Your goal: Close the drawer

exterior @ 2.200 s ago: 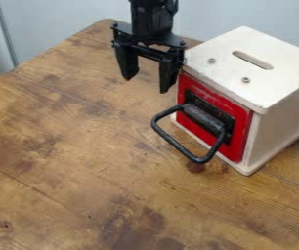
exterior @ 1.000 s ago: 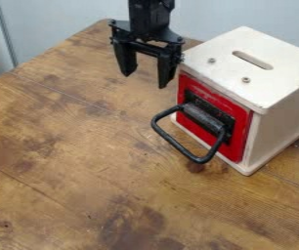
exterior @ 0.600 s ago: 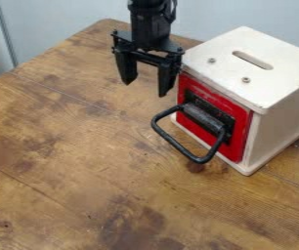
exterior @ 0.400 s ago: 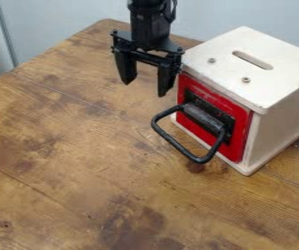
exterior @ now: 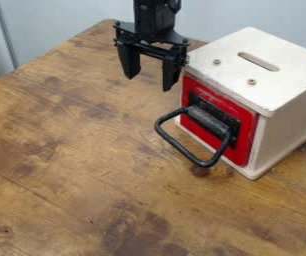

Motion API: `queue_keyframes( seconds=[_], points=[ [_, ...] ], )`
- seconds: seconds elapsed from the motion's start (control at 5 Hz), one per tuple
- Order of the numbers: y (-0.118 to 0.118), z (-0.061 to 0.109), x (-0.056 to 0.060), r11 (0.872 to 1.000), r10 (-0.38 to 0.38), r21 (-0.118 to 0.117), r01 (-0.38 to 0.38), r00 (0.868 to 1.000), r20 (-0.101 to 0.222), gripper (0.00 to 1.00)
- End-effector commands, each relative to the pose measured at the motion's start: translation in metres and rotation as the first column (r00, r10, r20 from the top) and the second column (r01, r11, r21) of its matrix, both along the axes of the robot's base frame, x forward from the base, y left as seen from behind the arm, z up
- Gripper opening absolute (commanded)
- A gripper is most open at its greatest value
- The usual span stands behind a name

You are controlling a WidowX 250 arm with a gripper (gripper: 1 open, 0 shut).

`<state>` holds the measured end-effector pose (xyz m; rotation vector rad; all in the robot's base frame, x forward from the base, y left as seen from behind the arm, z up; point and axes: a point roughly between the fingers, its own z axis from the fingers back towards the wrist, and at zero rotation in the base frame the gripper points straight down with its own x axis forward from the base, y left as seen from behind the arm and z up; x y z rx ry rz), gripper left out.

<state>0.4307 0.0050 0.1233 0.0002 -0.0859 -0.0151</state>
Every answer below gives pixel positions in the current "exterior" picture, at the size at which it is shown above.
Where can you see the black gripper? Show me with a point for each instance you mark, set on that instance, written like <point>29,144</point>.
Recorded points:
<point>151,34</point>

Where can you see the red wooden drawer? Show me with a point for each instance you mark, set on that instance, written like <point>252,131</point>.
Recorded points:
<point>216,120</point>

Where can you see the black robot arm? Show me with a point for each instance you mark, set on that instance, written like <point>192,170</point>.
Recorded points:
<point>151,37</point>

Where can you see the white wooden drawer cabinet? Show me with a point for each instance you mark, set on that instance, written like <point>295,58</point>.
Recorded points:
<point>247,80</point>

